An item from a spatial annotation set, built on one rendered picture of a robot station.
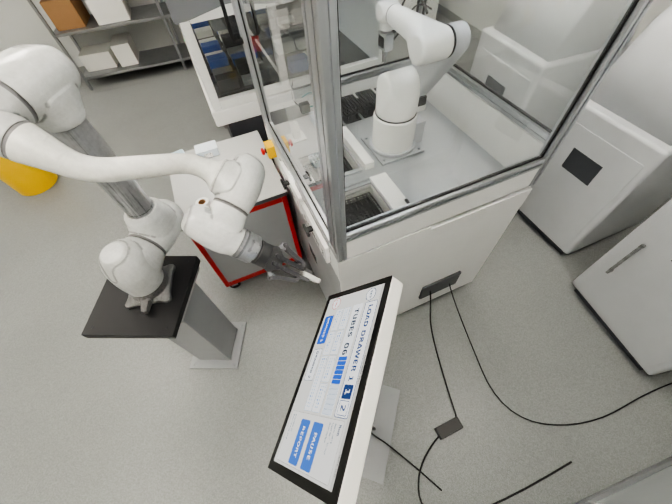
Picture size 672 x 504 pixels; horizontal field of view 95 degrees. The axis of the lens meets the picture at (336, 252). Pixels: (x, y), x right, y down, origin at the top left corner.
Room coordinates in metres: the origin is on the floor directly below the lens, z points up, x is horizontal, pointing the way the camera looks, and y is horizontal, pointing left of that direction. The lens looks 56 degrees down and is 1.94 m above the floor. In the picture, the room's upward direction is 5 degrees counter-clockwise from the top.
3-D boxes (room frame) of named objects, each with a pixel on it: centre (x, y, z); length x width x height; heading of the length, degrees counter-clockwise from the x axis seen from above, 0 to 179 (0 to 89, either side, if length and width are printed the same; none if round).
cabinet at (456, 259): (1.26, -0.28, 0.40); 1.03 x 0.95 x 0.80; 19
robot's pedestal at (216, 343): (0.69, 0.80, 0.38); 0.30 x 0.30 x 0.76; 84
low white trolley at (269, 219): (1.43, 0.61, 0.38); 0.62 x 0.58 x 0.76; 19
